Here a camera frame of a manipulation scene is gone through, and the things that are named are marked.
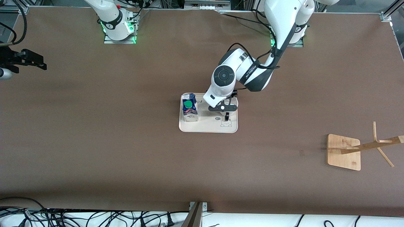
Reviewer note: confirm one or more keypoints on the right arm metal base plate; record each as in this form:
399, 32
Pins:
120, 41

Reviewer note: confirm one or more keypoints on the blue milk carton green cap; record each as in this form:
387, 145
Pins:
189, 115

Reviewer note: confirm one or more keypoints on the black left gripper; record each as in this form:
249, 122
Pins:
227, 119

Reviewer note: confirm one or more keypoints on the wooden mug tree rack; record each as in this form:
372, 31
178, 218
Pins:
344, 157

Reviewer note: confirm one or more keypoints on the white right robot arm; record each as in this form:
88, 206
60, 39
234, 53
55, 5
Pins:
110, 19

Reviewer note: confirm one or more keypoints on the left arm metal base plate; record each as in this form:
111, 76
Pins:
298, 45

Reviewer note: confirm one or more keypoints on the aluminium profile post with bracket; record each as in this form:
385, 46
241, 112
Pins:
194, 219

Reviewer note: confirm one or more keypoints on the silver aluminium frame rail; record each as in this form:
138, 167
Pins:
386, 15
9, 10

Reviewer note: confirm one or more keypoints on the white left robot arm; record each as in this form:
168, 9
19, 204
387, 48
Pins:
284, 19

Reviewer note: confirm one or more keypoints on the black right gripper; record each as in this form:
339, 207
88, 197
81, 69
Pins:
8, 57

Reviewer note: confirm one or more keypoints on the white power strip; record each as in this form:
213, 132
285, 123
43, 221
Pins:
206, 6

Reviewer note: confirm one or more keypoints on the white tray with bear print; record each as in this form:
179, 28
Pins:
208, 126

